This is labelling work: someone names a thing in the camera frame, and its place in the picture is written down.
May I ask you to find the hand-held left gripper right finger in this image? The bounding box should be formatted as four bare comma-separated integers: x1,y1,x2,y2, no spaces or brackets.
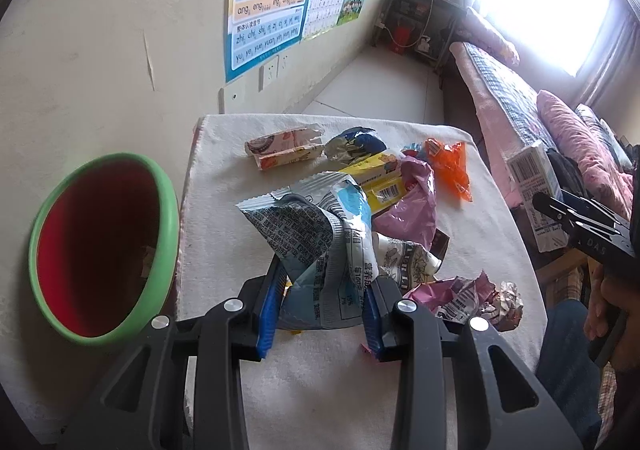
362,277,586,450

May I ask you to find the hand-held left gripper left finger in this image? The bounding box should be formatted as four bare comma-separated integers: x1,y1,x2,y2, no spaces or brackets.
57,257,291,450

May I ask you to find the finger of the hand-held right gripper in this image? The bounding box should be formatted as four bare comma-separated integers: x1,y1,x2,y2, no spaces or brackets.
531,192,623,238
562,189,632,226

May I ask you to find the white and blue carton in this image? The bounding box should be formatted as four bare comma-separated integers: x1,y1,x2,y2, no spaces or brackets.
505,139,568,252

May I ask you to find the pink printed snack wrapper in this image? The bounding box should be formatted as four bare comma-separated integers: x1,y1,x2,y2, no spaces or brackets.
402,270,496,326

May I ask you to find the blue and silver snack wrapper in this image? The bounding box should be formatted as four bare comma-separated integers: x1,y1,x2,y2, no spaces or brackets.
235,171,381,331

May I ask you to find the green basin with red inside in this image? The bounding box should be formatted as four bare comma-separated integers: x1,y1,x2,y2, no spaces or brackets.
27,153,181,347

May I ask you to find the person's right hand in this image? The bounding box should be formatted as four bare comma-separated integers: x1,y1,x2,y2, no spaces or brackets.
582,263,640,373

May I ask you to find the black clothing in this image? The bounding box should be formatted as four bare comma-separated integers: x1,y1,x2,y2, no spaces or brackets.
547,147,586,203

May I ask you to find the pink floral pillow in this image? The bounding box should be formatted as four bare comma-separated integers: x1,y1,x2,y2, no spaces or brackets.
537,90,633,221

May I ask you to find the beige patterned wrapper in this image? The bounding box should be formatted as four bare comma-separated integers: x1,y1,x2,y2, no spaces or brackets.
372,233,446,293

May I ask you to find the white towel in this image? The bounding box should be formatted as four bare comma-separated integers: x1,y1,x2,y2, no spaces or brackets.
177,114,548,450

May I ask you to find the bed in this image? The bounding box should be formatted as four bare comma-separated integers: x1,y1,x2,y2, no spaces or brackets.
442,5,640,241

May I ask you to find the dark brown wrapper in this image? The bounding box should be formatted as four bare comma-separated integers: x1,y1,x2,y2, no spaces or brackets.
430,229,451,263

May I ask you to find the orange plastic wrapper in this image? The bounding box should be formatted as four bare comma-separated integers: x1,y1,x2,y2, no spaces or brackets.
425,137,473,203

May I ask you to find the plain pink plastic bag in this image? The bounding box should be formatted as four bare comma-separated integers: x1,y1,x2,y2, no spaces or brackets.
372,155,438,251

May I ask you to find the person's jeans leg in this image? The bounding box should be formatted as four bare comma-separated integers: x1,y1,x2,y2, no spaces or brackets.
535,300,608,450

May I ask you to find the plaid blanket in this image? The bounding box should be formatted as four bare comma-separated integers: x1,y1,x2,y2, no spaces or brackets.
460,43,551,156

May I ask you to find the yellow wrapper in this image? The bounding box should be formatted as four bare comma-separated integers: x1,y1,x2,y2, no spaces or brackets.
340,153,408,213

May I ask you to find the grey curtain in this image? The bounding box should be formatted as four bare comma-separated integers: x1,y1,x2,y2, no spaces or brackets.
575,5,640,111

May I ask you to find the pink and white wrapper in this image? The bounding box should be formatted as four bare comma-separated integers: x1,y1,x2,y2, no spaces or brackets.
244,125,326,172

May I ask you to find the long pink pillow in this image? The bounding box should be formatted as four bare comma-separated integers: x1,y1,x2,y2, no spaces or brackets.
465,5,521,66

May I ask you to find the blue foil wrapper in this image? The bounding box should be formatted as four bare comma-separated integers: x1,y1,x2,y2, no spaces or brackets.
322,126,388,165

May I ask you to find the red box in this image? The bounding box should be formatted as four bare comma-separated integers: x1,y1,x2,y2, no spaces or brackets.
390,25,413,54

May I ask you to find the dark metal shelf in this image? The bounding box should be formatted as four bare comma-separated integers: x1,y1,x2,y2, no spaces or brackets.
372,0,466,74

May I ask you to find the wooden chair frame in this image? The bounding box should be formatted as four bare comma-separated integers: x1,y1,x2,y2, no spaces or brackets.
537,247,596,283

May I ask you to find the blue wall poster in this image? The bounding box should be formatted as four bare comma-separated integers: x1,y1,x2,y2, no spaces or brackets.
224,0,321,84

